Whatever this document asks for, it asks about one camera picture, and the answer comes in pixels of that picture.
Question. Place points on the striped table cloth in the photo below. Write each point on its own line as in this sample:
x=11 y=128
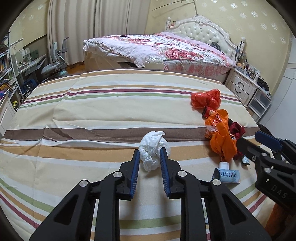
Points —
x=84 y=126

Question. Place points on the orange plastic snack bag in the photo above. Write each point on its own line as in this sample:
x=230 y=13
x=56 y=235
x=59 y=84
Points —
x=222 y=142

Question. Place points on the black lined trash bin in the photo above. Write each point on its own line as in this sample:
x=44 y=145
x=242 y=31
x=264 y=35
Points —
x=264 y=129

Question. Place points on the beige window curtains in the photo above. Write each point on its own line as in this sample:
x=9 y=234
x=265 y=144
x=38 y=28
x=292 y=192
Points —
x=76 y=21

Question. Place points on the light blue toothpaste box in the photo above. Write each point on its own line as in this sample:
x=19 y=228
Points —
x=226 y=176

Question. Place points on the white tissue ball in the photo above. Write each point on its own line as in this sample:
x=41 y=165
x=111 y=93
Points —
x=149 y=150

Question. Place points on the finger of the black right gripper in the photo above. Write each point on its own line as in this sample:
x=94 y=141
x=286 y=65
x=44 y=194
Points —
x=261 y=157

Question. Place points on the floral pink quilt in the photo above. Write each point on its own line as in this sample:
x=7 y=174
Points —
x=162 y=51

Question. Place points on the dark red wrapper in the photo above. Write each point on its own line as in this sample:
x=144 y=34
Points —
x=237 y=131

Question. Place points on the white bed with headboard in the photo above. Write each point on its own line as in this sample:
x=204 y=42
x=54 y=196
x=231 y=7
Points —
x=201 y=29

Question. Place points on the grey office chair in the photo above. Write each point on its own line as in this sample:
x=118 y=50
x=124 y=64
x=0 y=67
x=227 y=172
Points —
x=58 y=66

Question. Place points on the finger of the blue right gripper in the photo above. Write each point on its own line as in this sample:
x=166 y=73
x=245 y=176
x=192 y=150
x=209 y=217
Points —
x=285 y=147

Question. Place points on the white plastic drawer unit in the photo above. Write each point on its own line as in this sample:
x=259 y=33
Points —
x=259 y=104

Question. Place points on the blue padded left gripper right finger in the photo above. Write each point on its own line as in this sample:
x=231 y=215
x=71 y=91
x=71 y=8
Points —
x=209 y=210

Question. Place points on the white wardrobe sliding door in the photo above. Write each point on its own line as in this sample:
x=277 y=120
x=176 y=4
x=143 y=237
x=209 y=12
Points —
x=280 y=117

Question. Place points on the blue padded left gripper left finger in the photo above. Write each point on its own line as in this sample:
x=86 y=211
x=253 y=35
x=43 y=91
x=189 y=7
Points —
x=92 y=208

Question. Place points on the cluttered grey desk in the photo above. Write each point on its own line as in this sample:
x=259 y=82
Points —
x=26 y=73

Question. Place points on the grey white sachet pack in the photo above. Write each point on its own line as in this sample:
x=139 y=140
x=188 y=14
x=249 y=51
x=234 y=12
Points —
x=224 y=165

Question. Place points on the red black cylindrical bottle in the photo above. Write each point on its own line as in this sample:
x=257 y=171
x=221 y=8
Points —
x=208 y=112

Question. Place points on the red plastic bag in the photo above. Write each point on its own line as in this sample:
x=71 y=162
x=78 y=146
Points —
x=211 y=99

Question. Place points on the white bookshelf with books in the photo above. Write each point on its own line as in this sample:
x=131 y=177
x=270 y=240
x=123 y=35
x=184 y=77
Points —
x=9 y=84

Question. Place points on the white two-drawer nightstand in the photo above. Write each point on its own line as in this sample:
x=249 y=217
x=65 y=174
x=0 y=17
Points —
x=242 y=86

